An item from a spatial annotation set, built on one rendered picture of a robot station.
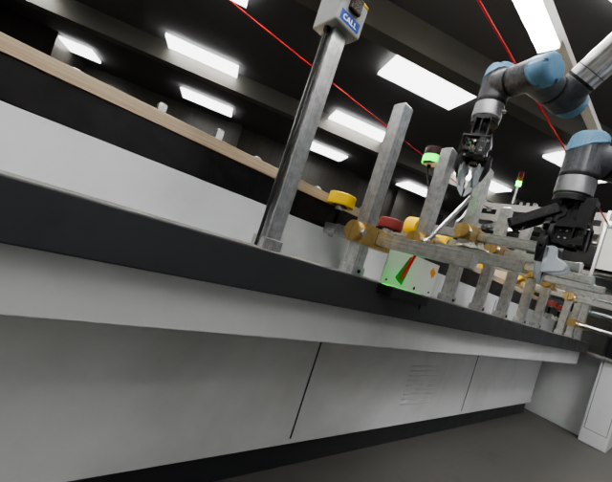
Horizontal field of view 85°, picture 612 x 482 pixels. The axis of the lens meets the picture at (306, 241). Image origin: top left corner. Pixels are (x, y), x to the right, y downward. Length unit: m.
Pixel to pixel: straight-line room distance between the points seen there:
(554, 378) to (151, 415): 3.20
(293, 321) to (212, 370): 0.29
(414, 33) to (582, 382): 3.52
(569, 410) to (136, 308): 3.40
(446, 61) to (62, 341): 4.12
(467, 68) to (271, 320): 4.04
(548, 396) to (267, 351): 2.94
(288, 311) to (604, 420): 2.97
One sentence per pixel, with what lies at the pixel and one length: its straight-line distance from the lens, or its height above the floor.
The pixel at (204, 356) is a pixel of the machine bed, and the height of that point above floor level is 0.39.
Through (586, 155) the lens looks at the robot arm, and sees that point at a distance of 0.99.
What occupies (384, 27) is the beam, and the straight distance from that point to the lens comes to 4.10.
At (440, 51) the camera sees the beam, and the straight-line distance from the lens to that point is 4.34.
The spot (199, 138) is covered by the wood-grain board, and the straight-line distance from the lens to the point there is 0.81.
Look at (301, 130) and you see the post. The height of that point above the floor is 0.94.
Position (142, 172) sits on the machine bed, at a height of 0.77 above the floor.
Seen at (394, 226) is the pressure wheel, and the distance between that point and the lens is 1.13.
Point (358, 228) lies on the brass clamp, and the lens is 0.80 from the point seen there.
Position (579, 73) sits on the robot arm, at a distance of 1.13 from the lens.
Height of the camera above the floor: 0.73
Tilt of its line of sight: 1 degrees up
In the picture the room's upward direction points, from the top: 18 degrees clockwise
